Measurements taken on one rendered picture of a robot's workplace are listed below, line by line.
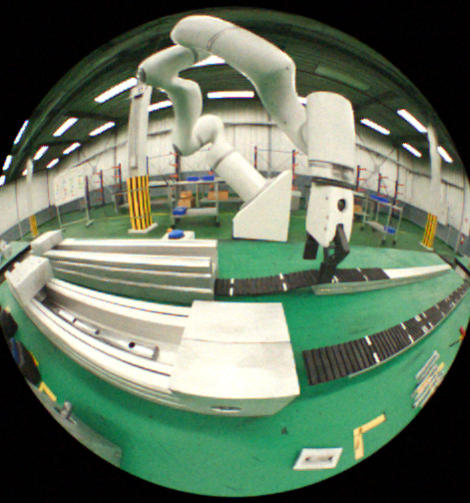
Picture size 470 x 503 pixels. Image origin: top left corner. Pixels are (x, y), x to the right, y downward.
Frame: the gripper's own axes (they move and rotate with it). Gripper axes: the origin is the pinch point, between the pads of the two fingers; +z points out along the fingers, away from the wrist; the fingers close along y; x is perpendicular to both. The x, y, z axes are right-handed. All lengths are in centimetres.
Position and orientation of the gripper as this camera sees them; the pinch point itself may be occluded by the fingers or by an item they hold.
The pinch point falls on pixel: (316, 263)
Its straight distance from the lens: 34.7
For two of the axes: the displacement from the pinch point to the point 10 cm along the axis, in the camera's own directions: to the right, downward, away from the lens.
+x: -10.0, -0.3, 0.3
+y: 0.4, -4.3, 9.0
